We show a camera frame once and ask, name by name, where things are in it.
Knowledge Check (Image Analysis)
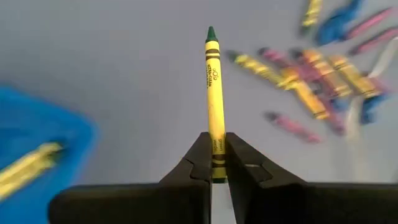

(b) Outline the white lamp cable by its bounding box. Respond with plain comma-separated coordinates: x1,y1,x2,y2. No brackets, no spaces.
343,36,398,184

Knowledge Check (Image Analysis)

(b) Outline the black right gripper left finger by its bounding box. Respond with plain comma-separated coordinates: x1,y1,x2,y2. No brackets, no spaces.
49,131,214,224

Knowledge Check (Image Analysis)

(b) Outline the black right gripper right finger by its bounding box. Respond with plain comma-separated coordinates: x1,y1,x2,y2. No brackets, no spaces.
225,132,398,224

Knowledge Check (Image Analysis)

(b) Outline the green-tipped yellow crayon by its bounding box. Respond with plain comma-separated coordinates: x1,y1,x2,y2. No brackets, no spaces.
204,26,228,184

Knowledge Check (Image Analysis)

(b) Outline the blue plastic basket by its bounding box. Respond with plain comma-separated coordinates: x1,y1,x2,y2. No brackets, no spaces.
0,85,100,224

